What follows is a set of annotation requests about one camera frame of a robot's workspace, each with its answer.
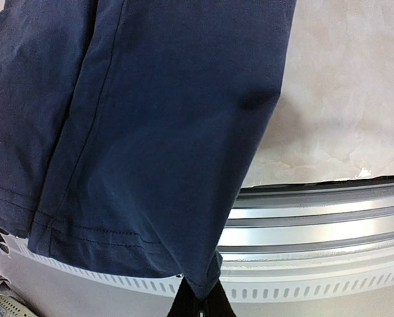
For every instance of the aluminium front rail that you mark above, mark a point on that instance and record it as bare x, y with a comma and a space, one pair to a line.
299, 250

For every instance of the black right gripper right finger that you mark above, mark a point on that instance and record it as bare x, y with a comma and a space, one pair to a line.
216, 304

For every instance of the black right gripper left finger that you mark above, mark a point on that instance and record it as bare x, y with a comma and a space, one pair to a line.
185, 303

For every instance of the navy blue garment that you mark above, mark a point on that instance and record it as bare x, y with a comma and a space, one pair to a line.
127, 127

